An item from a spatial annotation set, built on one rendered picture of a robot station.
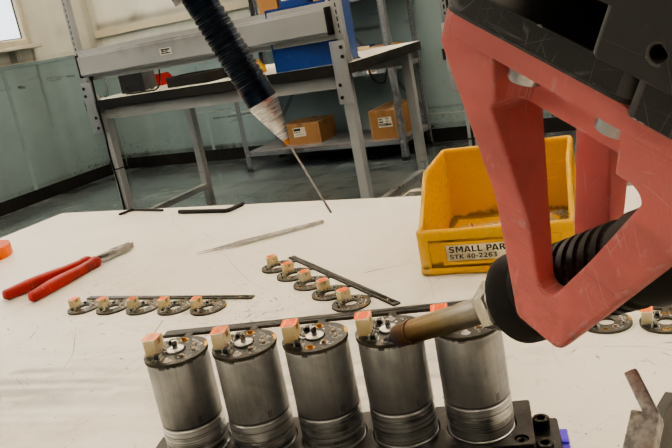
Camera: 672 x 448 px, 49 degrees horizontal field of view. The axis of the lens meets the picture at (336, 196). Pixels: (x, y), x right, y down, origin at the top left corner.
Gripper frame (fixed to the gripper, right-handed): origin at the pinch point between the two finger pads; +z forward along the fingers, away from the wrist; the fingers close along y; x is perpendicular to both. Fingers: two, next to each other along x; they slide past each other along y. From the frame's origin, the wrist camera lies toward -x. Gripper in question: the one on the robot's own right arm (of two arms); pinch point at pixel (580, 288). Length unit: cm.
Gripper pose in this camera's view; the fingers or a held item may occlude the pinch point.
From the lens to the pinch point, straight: 19.4
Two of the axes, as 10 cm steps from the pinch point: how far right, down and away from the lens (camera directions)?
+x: 5.8, 5.2, -6.2
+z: -1.0, 8.1, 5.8
